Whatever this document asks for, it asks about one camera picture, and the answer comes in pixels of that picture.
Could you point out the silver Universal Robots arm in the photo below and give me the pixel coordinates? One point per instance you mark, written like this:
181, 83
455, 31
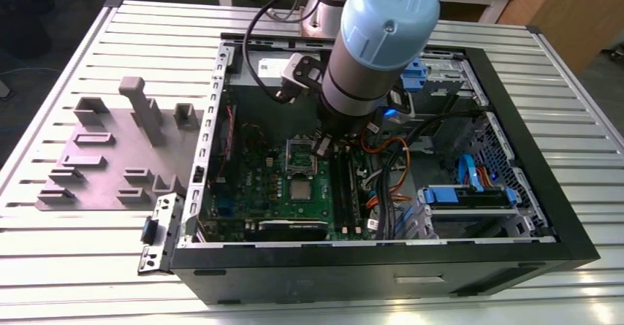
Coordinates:
371, 47

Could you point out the grey power supply unit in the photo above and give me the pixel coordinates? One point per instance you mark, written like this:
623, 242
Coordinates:
264, 117

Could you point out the black RAM slot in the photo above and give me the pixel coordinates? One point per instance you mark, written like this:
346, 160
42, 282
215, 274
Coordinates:
354, 190
340, 193

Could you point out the blue drive latch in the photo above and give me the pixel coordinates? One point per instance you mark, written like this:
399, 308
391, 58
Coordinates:
415, 78

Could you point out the silver drive cage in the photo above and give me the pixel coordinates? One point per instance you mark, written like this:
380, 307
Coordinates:
439, 98

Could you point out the green motherboard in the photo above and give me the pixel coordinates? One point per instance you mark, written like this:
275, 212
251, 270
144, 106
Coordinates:
259, 179

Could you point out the hard disk in blue carrier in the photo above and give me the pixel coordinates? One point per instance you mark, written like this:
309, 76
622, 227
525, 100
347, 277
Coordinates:
444, 196

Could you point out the black graphics card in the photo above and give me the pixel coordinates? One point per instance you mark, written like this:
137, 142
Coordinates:
293, 230

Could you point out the silver disk bay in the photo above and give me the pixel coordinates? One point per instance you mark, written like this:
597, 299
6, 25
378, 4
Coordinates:
474, 212

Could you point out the black PC case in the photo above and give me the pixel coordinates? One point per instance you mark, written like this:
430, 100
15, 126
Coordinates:
342, 277

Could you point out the grey parts rack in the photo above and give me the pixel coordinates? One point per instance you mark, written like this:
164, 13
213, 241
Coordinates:
113, 149

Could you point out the wooden cabinet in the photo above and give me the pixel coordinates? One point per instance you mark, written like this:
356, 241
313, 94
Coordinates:
575, 11

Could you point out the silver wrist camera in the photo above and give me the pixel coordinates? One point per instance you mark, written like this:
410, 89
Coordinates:
403, 102
293, 69

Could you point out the metal slot bracket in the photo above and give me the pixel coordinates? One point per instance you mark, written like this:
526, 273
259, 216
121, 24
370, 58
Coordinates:
164, 208

